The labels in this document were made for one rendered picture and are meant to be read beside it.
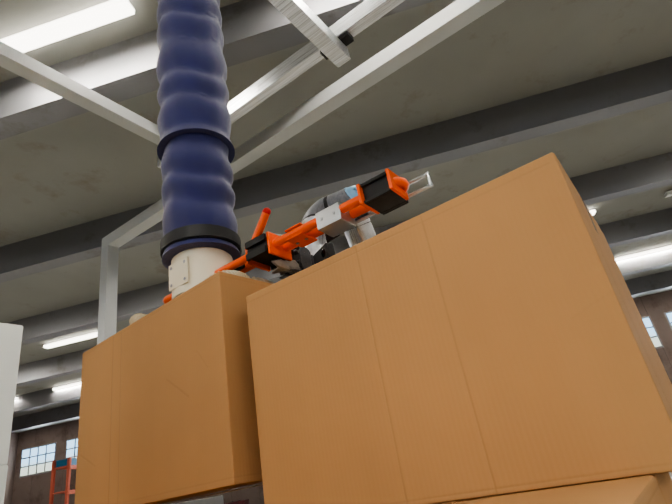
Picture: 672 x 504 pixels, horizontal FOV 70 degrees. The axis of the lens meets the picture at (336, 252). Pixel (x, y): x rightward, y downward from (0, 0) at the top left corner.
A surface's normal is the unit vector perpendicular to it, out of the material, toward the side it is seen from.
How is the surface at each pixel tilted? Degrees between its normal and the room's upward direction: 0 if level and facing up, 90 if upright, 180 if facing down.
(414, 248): 90
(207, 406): 90
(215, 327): 90
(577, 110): 90
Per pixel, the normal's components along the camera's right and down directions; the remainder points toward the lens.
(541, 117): -0.23, -0.38
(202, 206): 0.22, -0.67
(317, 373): -0.59, -0.25
